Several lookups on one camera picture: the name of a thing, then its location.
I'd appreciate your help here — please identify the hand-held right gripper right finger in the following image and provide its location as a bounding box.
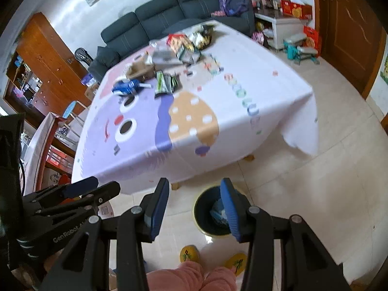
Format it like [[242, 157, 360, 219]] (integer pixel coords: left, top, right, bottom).
[[220, 178, 344, 291]]

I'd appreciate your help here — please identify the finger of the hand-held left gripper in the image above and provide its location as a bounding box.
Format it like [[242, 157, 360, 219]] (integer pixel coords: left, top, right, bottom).
[[39, 181, 121, 217], [24, 177, 99, 208]]

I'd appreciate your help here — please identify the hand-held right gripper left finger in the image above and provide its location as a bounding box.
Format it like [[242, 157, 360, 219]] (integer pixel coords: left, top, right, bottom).
[[39, 178, 170, 291]]

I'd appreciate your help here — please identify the black bin with gold rim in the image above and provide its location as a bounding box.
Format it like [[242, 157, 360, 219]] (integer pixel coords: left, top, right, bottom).
[[193, 185, 252, 237]]

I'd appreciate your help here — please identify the blue packet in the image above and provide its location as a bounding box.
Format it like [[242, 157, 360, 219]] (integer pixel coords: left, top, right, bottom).
[[112, 79, 150, 96]]

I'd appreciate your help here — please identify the light green packet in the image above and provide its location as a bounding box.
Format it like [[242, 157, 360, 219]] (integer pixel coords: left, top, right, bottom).
[[154, 71, 170, 97]]

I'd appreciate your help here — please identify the brown cardboard tray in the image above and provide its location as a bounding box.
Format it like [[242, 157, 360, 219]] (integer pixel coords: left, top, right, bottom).
[[126, 56, 156, 81]]

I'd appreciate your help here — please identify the grey packet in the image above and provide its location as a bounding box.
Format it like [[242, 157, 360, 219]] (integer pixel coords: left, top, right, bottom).
[[152, 48, 182, 67]]

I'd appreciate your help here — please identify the white green packet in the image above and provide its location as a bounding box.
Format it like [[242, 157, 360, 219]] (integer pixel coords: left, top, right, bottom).
[[176, 44, 202, 64]]

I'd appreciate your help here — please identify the red carton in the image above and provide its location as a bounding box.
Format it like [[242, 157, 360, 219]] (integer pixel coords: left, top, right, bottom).
[[167, 33, 190, 53]]

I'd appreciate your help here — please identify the yellow green foil bag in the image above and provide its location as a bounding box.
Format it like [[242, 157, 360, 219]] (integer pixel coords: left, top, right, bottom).
[[188, 24, 216, 50]]

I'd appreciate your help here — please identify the yellow slipper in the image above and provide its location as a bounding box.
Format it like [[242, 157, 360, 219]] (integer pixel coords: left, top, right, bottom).
[[180, 245, 201, 263], [226, 253, 247, 276]]

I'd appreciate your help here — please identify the side table with white cloth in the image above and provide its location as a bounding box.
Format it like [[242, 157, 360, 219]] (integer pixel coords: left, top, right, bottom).
[[23, 112, 91, 194]]

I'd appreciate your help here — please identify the blue round stool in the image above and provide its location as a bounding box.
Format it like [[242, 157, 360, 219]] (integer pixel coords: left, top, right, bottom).
[[56, 100, 88, 134]]

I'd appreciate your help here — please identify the printed cartoon tablecloth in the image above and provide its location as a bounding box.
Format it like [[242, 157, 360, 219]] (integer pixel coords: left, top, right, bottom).
[[71, 20, 319, 195]]

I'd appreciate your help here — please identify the cardboard box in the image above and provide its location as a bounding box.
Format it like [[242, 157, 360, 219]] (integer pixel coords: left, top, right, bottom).
[[85, 83, 100, 100]]

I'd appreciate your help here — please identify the wooden cabinet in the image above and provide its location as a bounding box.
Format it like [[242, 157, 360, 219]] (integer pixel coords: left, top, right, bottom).
[[3, 12, 91, 122]]

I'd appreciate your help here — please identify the dark teal square cushion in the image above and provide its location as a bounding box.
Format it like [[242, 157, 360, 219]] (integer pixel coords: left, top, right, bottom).
[[89, 46, 121, 74]]

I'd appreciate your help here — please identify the black floor fan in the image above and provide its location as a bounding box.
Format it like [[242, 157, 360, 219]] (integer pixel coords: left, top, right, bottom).
[[74, 48, 91, 67]]

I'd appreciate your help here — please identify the teal stepper machine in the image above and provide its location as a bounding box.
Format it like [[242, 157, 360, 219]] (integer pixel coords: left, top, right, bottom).
[[283, 33, 321, 65]]

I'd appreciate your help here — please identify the pink patterned bag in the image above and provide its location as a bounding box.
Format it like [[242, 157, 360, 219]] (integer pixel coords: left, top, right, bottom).
[[251, 30, 267, 47]]

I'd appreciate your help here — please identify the dark teal flat cushion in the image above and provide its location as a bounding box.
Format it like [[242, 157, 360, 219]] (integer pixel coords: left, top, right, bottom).
[[162, 18, 213, 35]]

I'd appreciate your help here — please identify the dark teal sofa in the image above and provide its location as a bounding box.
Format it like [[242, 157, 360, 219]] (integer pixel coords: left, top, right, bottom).
[[88, 0, 255, 75]]

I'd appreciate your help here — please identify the white side cabinet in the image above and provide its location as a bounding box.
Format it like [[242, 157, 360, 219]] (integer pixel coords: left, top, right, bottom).
[[254, 8, 313, 52]]

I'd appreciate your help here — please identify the red gift bag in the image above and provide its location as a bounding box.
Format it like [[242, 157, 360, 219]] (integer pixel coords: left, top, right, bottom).
[[303, 26, 322, 57]]

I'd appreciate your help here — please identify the purple backpack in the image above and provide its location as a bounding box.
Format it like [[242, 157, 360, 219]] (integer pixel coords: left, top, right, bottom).
[[218, 0, 252, 17]]

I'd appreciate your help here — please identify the wooden door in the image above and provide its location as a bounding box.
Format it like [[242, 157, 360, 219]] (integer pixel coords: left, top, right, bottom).
[[312, 0, 388, 97]]

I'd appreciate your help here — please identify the red gift box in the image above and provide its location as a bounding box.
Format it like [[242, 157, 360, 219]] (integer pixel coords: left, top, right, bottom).
[[280, 0, 313, 19]]

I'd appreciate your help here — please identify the green wall poster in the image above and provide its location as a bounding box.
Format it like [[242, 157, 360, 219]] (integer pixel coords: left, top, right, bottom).
[[379, 51, 388, 85]]

